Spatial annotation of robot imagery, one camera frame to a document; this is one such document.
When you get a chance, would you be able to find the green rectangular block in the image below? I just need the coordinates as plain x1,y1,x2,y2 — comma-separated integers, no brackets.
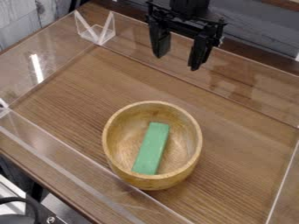
131,122,170,175

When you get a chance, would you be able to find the black metal table frame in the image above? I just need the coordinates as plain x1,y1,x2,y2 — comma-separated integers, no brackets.
0,156,92,224

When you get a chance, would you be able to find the brown wooden bowl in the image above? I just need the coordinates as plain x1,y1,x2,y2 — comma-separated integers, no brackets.
102,101,203,191

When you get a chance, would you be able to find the clear acrylic tray wall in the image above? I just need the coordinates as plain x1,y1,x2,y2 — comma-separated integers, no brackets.
0,110,194,224

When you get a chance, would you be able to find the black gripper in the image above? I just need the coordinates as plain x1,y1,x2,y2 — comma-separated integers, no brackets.
146,0,229,71

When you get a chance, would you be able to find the clear acrylic corner bracket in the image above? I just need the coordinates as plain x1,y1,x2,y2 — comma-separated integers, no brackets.
74,10,116,46

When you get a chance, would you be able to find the black cable bottom left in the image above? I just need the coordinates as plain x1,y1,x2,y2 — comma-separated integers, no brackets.
0,197,43,224

